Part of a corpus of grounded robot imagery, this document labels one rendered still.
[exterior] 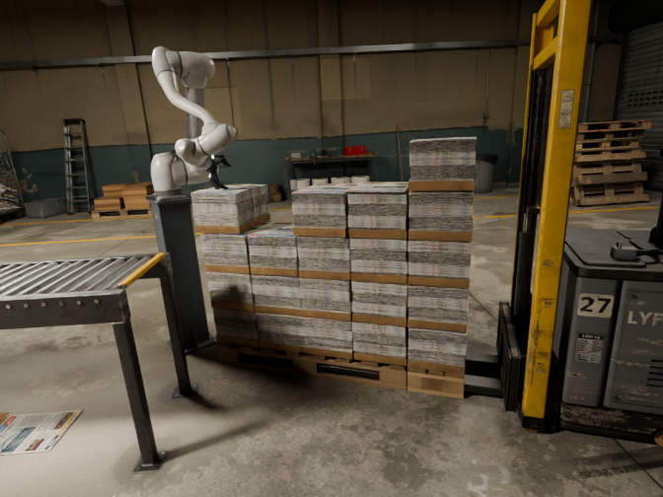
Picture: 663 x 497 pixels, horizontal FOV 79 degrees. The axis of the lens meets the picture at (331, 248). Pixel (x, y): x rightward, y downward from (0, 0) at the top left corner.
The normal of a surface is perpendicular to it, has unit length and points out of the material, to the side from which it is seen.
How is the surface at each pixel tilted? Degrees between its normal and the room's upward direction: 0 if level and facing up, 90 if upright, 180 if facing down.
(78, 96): 90
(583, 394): 90
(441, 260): 90
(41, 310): 90
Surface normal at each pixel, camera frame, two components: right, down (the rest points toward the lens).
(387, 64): 0.04, 0.27
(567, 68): -0.31, 0.28
